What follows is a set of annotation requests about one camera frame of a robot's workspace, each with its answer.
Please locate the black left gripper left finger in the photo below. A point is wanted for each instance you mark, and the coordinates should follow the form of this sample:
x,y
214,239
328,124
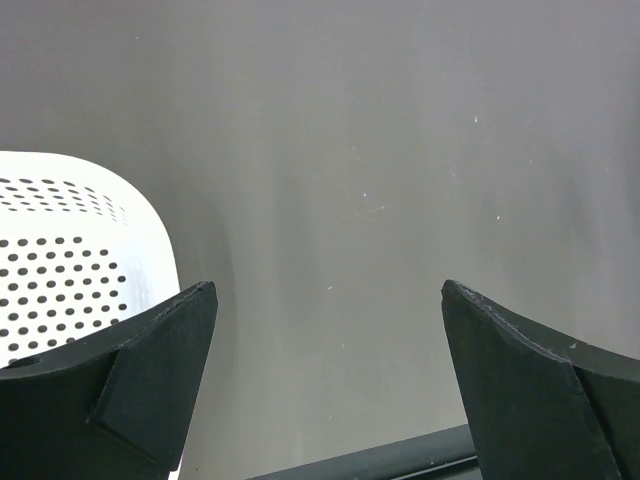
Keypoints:
x,y
116,404

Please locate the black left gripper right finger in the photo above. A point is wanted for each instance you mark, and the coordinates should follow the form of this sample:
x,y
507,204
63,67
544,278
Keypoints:
x,y
540,404

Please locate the white perforated plastic basket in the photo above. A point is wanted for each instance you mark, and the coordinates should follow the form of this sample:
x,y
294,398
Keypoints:
x,y
81,250

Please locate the black table front rail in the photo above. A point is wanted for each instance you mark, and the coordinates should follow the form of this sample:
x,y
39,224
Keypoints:
x,y
445,454

